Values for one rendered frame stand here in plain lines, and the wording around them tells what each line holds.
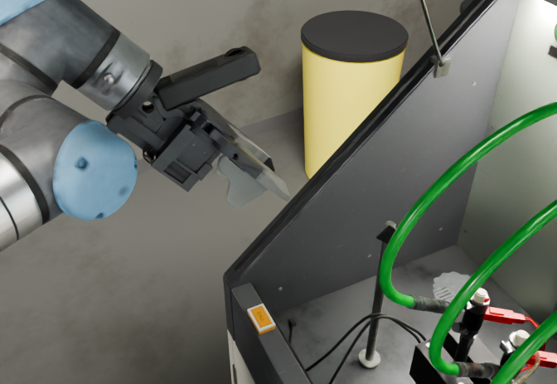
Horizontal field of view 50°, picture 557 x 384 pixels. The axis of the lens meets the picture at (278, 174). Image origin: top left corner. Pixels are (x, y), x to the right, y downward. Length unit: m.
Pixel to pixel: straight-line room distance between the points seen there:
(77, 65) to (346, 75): 1.86
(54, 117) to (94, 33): 0.12
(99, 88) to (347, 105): 1.92
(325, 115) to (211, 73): 1.91
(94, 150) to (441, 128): 0.76
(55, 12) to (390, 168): 0.68
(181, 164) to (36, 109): 0.18
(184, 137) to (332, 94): 1.85
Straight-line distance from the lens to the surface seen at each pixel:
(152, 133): 0.66
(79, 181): 0.48
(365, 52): 2.38
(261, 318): 1.03
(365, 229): 1.17
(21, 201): 0.49
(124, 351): 2.24
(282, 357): 1.00
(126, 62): 0.62
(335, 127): 2.55
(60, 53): 0.61
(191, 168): 0.66
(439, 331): 0.70
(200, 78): 0.64
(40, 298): 2.49
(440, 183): 0.67
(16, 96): 0.57
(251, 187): 0.67
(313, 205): 1.05
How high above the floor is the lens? 1.77
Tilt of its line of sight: 38 degrees down
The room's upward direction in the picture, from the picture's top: straight up
